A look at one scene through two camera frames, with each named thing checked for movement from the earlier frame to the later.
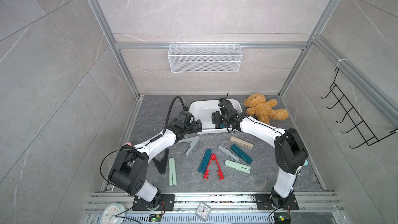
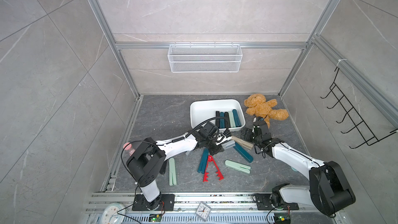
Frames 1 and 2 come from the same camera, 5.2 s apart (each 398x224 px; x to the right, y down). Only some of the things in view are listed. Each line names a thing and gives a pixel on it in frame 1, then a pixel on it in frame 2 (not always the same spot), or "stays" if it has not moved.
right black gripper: [216, 117] → [247, 136]
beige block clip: [244, 143] stays
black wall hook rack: [368, 137] stays
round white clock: [114, 213] stays
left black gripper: [195, 128] → [216, 150]
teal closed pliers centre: [205, 161] stays
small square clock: [203, 211] stays
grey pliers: [233, 157] → [228, 144]
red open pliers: [219, 172] stays
